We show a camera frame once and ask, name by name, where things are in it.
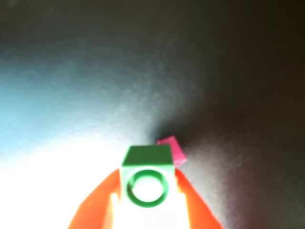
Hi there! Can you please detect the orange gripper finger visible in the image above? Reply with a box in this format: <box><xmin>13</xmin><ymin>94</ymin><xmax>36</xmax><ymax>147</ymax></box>
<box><xmin>175</xmin><ymin>169</ymin><xmax>224</xmax><ymax>229</ymax></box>
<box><xmin>68</xmin><ymin>169</ymin><xmax>122</xmax><ymax>229</ymax></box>

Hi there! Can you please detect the green cube with ring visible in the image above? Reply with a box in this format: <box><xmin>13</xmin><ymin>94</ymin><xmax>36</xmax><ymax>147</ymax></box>
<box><xmin>120</xmin><ymin>145</ymin><xmax>177</xmax><ymax>208</ymax></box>

